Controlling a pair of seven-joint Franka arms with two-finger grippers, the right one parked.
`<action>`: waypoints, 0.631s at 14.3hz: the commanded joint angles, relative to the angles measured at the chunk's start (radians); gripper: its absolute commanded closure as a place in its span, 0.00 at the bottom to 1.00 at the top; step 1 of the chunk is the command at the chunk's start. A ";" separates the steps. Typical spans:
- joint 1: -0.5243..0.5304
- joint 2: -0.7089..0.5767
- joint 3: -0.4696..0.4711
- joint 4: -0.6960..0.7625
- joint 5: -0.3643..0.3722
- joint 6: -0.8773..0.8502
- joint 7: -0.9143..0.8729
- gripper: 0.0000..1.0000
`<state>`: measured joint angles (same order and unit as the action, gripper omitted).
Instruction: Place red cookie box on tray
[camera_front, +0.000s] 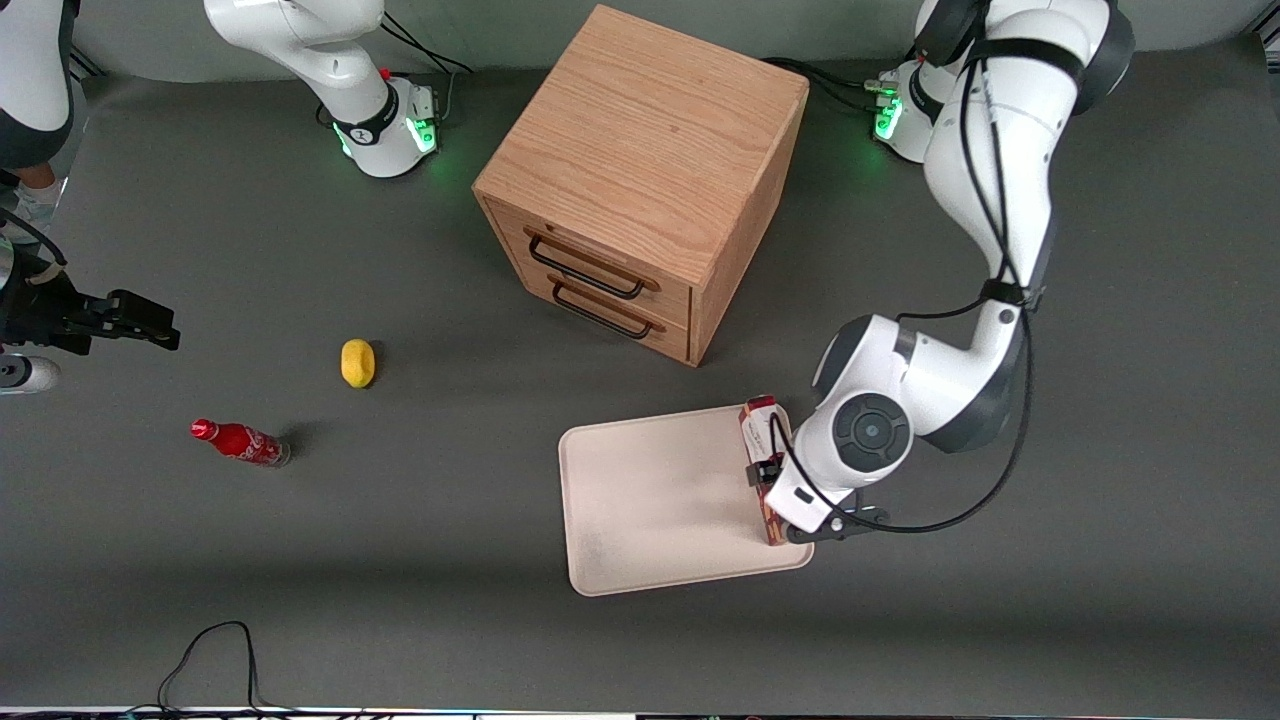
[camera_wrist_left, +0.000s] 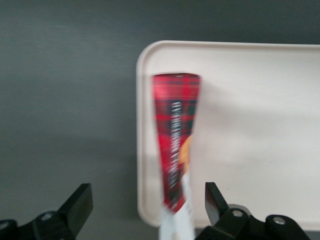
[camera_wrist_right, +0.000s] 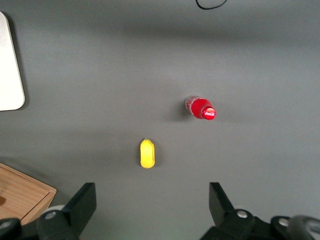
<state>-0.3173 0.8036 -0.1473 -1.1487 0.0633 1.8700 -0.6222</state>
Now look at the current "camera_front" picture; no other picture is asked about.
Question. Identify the red cola bottle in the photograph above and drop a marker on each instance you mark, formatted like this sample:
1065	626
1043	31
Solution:
240	441

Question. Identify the wooden drawer front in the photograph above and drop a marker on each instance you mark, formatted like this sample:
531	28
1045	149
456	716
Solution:
590	250
600	325

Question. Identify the red tartan cookie box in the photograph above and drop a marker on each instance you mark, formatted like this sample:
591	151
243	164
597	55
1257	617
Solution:
757	420

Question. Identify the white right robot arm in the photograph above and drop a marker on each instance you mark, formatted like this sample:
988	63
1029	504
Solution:
300	40

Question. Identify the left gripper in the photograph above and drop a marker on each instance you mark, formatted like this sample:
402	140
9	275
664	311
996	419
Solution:
767	469

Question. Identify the yellow lemon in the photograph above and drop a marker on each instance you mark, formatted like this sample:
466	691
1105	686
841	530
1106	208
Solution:
357	362

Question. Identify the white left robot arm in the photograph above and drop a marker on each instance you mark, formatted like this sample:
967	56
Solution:
1000	150

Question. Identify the wooden two-drawer cabinet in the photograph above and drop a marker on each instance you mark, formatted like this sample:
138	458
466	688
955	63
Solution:
650	130

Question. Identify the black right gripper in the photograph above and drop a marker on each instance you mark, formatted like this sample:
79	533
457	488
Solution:
42	308

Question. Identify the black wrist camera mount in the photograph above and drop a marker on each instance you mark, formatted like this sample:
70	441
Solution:
850	522

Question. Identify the beige rectangular plastic tray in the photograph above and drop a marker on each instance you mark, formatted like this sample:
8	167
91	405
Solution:
660	500

